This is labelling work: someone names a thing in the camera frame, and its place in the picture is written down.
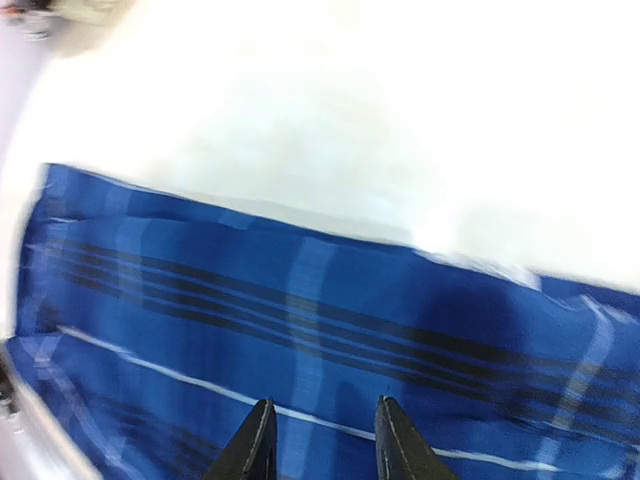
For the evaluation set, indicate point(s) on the blue plaid flannel shirt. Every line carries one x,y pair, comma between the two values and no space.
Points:
151,324

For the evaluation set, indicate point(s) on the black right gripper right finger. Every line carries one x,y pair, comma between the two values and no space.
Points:
401,451

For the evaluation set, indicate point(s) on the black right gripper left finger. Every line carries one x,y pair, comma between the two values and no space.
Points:
251,454

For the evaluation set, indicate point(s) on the aluminium front rail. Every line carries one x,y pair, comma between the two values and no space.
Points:
33,444

